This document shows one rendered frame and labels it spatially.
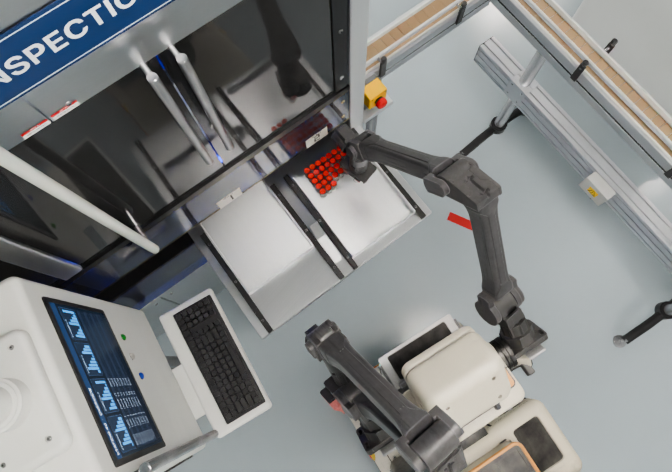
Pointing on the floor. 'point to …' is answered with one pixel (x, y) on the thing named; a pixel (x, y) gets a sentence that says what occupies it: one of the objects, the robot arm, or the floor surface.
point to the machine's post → (357, 40)
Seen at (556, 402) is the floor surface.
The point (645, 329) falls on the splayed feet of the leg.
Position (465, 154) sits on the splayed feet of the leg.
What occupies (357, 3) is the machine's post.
